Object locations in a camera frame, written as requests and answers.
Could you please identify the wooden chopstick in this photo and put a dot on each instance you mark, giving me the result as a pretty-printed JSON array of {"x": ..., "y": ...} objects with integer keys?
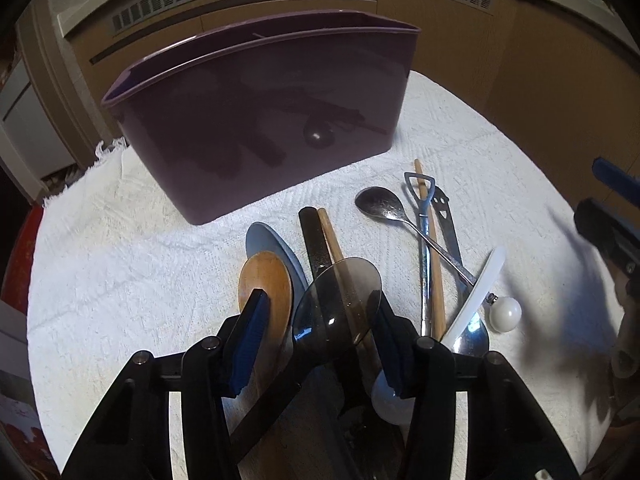
[{"x": 437, "y": 292}]

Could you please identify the white round ball knob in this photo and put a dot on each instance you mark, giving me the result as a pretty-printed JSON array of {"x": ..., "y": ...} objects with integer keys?
[{"x": 503, "y": 312}]

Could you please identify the wooden spoon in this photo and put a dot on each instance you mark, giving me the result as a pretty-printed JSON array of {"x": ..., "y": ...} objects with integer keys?
[{"x": 266, "y": 272}]

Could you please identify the white ceramic soup spoon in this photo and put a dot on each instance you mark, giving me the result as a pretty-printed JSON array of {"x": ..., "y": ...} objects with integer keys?
[{"x": 388, "y": 404}]

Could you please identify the smoky translucent plastic spoon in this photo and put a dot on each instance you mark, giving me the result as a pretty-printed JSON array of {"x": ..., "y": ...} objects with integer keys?
[{"x": 333, "y": 316}]

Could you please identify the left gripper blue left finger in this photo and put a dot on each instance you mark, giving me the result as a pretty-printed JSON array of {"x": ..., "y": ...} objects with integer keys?
[{"x": 245, "y": 340}]

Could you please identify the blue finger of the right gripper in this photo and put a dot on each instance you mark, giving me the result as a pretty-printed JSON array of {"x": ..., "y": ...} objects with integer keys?
[
  {"x": 615, "y": 238},
  {"x": 617, "y": 180}
]

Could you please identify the purple plastic utensil caddy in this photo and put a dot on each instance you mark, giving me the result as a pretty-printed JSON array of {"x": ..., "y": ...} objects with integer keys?
[{"x": 233, "y": 115}]

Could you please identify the dark flat chopstick handle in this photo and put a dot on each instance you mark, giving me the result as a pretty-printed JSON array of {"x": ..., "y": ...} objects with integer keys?
[{"x": 316, "y": 248}]

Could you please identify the light blue plastic spoon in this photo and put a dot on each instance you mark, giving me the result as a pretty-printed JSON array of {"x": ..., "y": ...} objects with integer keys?
[{"x": 263, "y": 238}]

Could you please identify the small dark metal spoon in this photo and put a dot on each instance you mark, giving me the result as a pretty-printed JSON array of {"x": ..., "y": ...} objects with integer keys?
[{"x": 382, "y": 204}]

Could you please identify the large stainless steel spoon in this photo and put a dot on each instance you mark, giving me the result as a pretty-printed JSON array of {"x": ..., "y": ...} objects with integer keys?
[{"x": 474, "y": 341}]

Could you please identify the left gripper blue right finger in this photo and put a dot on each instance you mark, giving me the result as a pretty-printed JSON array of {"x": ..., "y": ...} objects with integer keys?
[{"x": 394, "y": 337}]

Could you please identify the white textured towel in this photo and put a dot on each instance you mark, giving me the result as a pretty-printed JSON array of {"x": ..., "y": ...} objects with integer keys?
[{"x": 117, "y": 269}]

